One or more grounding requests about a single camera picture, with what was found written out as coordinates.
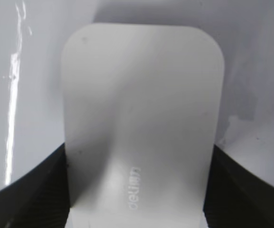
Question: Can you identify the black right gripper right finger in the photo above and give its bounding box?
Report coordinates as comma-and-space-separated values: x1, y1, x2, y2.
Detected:
203, 146, 274, 228

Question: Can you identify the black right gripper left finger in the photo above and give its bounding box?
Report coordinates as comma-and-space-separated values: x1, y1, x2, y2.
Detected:
0, 144, 70, 228

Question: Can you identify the white rectangular whiteboard eraser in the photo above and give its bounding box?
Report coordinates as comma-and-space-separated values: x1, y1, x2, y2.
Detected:
61, 23, 225, 228

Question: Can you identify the whiteboard with grey frame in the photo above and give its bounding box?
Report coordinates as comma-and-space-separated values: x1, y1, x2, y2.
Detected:
0, 0, 274, 190

